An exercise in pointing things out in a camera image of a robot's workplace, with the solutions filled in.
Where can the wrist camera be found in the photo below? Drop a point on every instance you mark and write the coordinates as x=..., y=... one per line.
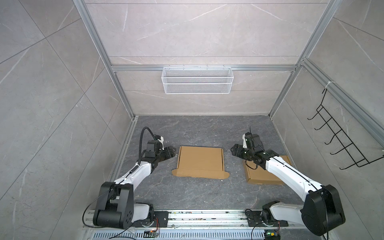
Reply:
x=161, y=140
x=245, y=140

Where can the aluminium frame profile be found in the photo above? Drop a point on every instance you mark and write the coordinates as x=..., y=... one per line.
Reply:
x=371, y=125

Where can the white wire mesh basket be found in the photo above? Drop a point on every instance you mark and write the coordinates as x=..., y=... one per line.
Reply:
x=197, y=80

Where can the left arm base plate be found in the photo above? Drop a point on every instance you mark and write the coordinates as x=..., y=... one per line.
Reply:
x=157, y=219

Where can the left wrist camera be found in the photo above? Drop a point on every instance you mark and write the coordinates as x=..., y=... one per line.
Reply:
x=161, y=140

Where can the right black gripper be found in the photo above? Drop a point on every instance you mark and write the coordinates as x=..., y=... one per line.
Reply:
x=236, y=150

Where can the cardboard box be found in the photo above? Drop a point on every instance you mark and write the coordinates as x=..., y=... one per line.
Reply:
x=256, y=175
x=201, y=162

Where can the black wire hook rack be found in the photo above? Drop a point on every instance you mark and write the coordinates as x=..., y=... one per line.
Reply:
x=340, y=136

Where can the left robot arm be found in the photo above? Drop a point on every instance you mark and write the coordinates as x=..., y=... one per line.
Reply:
x=115, y=206

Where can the aluminium mounting rail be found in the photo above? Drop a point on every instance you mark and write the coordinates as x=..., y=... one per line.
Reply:
x=214, y=219

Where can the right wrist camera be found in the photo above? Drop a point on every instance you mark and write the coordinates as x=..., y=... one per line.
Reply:
x=245, y=140

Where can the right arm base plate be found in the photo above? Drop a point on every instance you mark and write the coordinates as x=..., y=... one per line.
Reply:
x=263, y=219

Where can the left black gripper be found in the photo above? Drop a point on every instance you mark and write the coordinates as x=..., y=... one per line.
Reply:
x=170, y=152

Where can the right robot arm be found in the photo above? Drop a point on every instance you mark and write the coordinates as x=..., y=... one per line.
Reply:
x=322, y=210

